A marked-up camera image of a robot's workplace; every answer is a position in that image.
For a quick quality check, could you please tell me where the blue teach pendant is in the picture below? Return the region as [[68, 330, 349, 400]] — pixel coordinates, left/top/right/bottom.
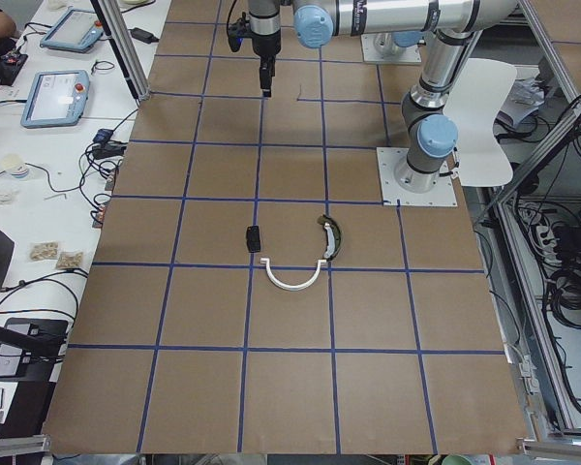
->
[[40, 8, 104, 53], [20, 70, 90, 129]]

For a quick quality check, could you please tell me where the black laptop stand device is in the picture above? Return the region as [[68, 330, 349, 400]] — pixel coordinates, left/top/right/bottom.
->
[[0, 318, 69, 382]]

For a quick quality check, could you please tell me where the aluminium frame post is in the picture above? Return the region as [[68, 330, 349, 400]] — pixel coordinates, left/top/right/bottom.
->
[[91, 0, 150, 102]]

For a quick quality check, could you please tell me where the green brake shoe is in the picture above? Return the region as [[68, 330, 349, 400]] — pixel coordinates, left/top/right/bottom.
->
[[317, 214, 343, 262]]

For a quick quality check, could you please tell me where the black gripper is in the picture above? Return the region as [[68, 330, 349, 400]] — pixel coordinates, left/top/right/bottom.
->
[[248, 0, 281, 98]]

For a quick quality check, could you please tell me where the bag of small parts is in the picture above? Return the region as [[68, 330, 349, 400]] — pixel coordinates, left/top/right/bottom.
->
[[28, 241, 60, 262], [55, 251, 84, 270]]

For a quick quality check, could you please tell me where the upper blue teach pendant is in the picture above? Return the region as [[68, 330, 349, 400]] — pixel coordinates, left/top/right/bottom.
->
[[40, 8, 104, 53]]

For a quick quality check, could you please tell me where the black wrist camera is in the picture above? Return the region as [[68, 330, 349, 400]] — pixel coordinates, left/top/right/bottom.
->
[[227, 13, 250, 53]]

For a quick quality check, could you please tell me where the small black plastic part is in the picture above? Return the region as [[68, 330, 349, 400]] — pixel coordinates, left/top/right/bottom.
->
[[246, 225, 261, 253]]

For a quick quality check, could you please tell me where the white plastic chair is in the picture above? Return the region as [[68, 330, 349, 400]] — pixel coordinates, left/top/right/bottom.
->
[[443, 58, 517, 187]]

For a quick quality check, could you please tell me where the white curved plastic bracket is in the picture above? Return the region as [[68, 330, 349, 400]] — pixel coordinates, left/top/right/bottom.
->
[[260, 257, 327, 292]]

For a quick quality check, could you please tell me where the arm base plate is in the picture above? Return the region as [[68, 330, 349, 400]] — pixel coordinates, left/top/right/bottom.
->
[[361, 31, 423, 66], [377, 147, 457, 207]]

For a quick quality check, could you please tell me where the lower blue teach pendant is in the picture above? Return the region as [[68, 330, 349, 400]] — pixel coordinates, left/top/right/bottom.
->
[[20, 70, 90, 129]]

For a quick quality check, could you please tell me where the black power adapter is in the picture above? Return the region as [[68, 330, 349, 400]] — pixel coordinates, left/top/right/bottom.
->
[[130, 27, 159, 44]]

